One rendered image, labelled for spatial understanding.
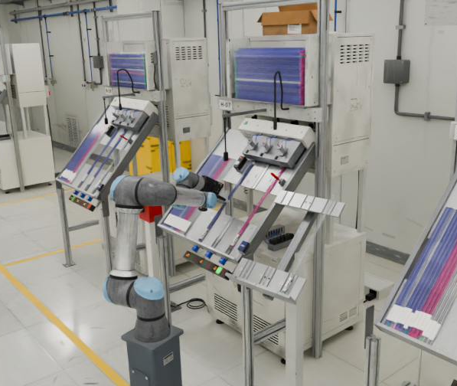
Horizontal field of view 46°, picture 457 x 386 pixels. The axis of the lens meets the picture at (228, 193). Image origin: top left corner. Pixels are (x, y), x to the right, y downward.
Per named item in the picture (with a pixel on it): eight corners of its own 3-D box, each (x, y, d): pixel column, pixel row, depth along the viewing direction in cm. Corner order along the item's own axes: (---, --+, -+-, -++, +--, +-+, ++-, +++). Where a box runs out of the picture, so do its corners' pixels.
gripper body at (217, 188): (225, 184, 272) (208, 176, 264) (218, 201, 271) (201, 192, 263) (216, 181, 278) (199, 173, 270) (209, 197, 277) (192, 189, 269)
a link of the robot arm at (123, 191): (127, 312, 216) (138, 176, 214) (98, 304, 223) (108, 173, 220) (145, 305, 227) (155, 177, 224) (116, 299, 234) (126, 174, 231)
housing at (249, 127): (315, 156, 271) (301, 139, 263) (250, 144, 308) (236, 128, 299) (323, 144, 273) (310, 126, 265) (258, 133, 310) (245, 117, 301)
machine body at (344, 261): (285, 371, 287) (286, 263, 270) (207, 321, 340) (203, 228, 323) (362, 328, 327) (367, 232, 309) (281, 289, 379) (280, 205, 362)
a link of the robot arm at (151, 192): (162, 178, 209) (219, 189, 253) (139, 175, 214) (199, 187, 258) (158, 207, 209) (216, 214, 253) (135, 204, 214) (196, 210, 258)
